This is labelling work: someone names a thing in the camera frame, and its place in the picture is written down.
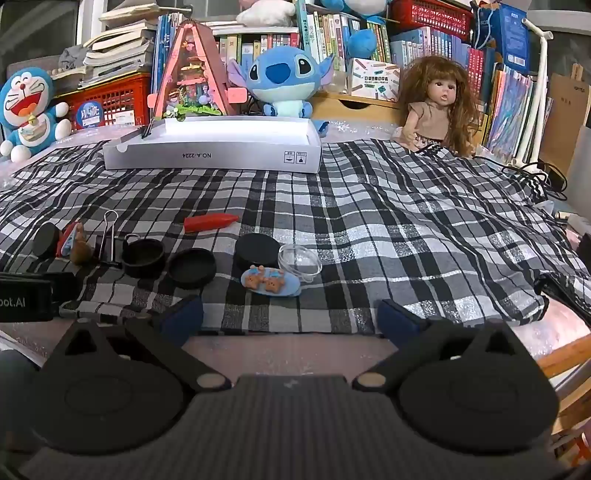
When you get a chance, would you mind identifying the blue cat plush toy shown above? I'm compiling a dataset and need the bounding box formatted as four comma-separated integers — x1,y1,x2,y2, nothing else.
0,67,72,163

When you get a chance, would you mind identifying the black cable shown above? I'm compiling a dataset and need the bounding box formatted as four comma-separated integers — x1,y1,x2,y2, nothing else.
480,157,568,201

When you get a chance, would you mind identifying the red plastic crate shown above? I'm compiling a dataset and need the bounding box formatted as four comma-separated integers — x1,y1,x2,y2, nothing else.
55,74,153,130

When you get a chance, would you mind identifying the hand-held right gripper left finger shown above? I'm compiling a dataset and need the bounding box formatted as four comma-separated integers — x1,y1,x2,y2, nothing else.
48,294,232,393

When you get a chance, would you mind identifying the grey cloth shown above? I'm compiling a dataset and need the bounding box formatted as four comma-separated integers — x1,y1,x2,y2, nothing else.
58,44,93,77

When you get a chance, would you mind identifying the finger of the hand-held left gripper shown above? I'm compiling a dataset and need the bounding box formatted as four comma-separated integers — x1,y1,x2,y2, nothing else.
45,272,80,308

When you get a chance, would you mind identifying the red pen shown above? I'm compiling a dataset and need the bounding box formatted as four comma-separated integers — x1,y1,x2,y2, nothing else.
184,213,241,232

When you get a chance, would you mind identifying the black round jar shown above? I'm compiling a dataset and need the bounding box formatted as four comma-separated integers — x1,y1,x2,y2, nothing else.
121,239,166,279

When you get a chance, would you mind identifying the colourful printed carton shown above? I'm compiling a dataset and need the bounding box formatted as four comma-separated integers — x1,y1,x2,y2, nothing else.
346,58,402,103

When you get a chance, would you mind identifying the black white plaid cloth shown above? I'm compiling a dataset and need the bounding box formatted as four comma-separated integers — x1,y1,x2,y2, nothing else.
0,137,591,335

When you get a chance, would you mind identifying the pink triangular diorama box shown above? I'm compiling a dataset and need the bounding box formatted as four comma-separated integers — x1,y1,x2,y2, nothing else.
148,18,250,121

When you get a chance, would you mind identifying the row of small upright books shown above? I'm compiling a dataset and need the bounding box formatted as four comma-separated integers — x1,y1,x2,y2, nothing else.
217,30,301,70

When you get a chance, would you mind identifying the row of thin blue books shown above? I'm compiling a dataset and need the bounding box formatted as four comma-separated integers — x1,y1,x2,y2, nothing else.
150,14,185,107

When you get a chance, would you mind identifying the black round puck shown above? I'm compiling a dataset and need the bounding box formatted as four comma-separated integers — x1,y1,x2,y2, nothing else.
235,233,281,274

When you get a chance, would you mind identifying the pink bubble wrap sheet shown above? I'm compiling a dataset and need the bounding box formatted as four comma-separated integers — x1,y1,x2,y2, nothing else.
0,117,591,384

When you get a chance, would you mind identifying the white tube stand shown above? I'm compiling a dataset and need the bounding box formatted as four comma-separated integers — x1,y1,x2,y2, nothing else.
512,7,553,176

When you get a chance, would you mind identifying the white pink plush toy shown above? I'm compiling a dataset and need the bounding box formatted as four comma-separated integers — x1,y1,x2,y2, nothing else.
235,0,298,26

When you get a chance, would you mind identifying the black round lid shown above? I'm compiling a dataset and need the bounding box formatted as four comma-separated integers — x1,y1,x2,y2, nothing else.
167,248,218,291

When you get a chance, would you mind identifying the red plastic basket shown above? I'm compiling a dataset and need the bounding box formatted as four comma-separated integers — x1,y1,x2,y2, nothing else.
390,0,476,38

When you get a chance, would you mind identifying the blue paper bag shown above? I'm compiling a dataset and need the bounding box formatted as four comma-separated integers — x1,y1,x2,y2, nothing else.
475,2,532,79

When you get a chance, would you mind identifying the long haired doll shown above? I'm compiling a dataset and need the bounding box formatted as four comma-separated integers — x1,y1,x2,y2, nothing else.
392,55,483,160

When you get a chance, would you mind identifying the blue plush ball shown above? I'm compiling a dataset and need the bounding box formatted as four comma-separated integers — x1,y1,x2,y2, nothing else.
346,28,383,60

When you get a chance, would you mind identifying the white window frame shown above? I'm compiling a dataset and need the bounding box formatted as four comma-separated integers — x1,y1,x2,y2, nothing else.
0,0,153,61

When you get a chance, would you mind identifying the blue alien plush toy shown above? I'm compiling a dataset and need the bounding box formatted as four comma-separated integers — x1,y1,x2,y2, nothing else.
226,48,335,121

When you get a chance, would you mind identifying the wooden drawer box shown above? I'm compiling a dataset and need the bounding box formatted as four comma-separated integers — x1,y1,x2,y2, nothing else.
311,90,402,124

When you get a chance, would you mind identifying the row of thin pastel books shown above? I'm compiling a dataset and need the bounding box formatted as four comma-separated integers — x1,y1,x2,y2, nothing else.
485,65,539,160

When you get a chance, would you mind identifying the wooden frame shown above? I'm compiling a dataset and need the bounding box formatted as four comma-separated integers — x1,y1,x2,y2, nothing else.
536,339,591,462

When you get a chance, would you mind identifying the blue oval plate with bears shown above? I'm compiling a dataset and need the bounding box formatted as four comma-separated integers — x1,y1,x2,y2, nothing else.
241,265,301,297

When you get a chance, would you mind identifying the stack of worn books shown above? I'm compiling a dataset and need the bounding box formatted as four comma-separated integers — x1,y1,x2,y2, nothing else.
78,4,160,88

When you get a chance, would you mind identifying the blue white plush toy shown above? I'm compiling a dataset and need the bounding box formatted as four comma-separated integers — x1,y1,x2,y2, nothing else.
318,0,391,21

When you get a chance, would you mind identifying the brown bear figure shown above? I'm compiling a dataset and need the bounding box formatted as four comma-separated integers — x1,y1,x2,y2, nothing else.
69,223,96,265

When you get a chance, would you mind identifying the brown cardboard sheet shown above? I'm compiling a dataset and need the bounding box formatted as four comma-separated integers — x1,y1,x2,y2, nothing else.
538,65,591,176

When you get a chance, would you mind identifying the clear plastic dome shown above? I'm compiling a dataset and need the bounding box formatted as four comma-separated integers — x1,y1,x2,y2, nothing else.
278,244,322,283

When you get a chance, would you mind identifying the white cardboard box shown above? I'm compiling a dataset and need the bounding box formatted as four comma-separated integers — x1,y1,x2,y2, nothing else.
102,115,323,175

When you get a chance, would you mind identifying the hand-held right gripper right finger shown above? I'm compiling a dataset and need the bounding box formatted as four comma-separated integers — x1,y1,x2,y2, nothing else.
352,299,539,392

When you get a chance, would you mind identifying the row of blue red books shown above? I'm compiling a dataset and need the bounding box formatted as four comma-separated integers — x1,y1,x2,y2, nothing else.
390,25,502,102

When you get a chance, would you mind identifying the small black disc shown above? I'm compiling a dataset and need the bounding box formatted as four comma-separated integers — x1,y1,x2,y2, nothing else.
34,223,64,259

